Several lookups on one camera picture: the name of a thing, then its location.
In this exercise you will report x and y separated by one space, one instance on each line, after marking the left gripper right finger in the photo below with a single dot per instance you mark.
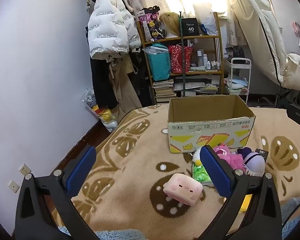
262 219

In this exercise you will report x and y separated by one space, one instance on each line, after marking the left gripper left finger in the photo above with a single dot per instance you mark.
33 219

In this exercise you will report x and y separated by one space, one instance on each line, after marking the purple round plush doll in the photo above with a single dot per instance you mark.
254 162

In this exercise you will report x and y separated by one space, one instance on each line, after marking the pink bear plush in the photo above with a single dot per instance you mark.
232 158

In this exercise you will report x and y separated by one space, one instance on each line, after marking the green tissue pack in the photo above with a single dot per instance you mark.
200 174

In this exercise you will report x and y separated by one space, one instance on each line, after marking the pink pig cube plush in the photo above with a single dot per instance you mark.
183 188

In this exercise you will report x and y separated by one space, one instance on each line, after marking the white fluffy plush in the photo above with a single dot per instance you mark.
196 157

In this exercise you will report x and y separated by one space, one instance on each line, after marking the yellow dog plush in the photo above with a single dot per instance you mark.
246 203

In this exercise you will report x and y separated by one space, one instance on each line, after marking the black Face tissue pack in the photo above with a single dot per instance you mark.
264 153

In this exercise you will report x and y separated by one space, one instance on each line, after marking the white rolling cart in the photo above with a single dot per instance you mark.
238 80

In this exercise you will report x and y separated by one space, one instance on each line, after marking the pink desk fan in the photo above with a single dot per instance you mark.
296 28

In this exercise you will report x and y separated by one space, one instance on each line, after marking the cardboard box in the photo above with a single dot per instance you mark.
196 121

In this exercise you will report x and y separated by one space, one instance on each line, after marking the cream gaming chair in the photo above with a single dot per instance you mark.
263 36

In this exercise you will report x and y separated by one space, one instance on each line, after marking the pile of papers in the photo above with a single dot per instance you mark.
197 85

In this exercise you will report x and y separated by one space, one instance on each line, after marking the plastic bag of toys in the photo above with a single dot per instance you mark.
102 113

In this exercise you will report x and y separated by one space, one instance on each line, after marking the wooden shelf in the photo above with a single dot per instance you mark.
218 51

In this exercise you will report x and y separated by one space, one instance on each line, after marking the stack of books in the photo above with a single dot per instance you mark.
164 90

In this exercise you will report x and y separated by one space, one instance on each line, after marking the red gift bag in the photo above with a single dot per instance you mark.
176 60

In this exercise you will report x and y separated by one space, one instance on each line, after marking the black box with 40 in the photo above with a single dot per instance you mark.
190 26

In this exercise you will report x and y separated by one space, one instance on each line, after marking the teal bag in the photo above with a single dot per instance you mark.
159 61

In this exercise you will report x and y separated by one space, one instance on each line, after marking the green pole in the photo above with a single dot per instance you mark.
182 53

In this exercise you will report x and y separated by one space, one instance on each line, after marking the blonde wig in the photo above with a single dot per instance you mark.
170 21

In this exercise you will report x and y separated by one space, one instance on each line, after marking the beige trench coat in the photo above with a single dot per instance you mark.
123 89

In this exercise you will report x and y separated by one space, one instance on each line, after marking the black pink tote bag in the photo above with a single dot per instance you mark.
149 19

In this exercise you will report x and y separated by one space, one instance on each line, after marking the white puffer jacket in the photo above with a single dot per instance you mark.
112 32

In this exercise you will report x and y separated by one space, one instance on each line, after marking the wall socket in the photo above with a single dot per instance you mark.
24 170
13 186

